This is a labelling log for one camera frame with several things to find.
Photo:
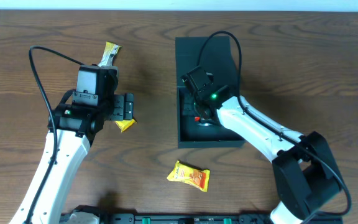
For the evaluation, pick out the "red Pringles can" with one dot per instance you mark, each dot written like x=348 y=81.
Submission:
x=203 y=122

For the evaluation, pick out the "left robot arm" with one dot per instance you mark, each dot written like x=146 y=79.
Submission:
x=72 y=127

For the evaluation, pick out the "orange yellow snack bag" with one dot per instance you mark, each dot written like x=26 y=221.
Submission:
x=190 y=175

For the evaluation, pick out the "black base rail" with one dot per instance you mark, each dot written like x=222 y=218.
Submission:
x=88 y=214

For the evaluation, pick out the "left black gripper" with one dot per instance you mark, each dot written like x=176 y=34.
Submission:
x=123 y=106

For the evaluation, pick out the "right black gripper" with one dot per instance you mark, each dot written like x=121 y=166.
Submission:
x=192 y=104

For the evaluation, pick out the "green yellow snack bar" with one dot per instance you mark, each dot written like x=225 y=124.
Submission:
x=110 y=51

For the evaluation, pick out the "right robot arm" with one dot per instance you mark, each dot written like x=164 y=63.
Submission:
x=305 y=171

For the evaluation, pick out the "small yellow snack packet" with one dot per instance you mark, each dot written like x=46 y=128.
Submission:
x=125 y=124

